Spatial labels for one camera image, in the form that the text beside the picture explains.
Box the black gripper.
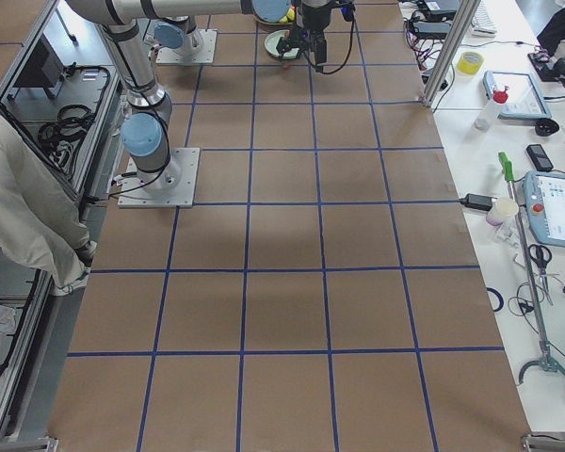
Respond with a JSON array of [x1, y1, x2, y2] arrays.
[[276, 8, 327, 65], [301, 0, 332, 33]]

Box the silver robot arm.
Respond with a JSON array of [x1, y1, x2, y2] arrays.
[[99, 22, 182, 192], [68, 0, 339, 66]]

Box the pale green plate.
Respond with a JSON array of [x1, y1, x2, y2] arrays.
[[264, 30, 301, 61]]

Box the yellow banana bunch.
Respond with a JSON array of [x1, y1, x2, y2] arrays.
[[279, 8, 296, 24]]

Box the woven wicker basket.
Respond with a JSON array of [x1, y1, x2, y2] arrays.
[[253, 13, 278, 25]]

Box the yellow tape roll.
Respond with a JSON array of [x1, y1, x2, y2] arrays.
[[457, 51, 484, 75]]

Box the clear bottle red cap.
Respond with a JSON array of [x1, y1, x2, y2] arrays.
[[474, 88, 509, 131]]

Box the far teach pendant tablet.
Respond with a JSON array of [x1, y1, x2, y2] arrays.
[[482, 71, 552, 121]]

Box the teach pendant tablet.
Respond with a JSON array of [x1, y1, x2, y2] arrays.
[[482, 71, 552, 121], [523, 171, 565, 248]]

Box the black power adapter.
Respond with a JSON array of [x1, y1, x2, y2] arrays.
[[459, 193, 493, 212]]

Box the paper cup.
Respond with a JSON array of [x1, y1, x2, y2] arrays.
[[486, 198, 519, 226]]

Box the black small bowl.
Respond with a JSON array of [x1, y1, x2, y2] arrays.
[[535, 118, 559, 137]]

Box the near teach pendant tablet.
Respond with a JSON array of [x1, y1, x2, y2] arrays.
[[523, 171, 565, 248]]

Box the black scissors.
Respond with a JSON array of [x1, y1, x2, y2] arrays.
[[528, 244, 553, 305]]

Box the person in beige clothes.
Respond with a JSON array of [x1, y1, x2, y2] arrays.
[[0, 115, 97, 297]]

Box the long reach grabber tool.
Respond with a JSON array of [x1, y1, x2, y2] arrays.
[[497, 151, 565, 411]]

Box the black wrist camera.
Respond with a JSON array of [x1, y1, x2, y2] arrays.
[[339, 0, 356, 23]]

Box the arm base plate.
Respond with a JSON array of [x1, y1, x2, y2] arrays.
[[118, 148, 201, 208], [154, 24, 218, 66]]

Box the aluminium frame post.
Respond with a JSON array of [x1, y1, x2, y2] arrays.
[[422, 0, 480, 106]]

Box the coiled black cables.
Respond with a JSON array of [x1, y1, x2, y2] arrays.
[[37, 104, 98, 164]]

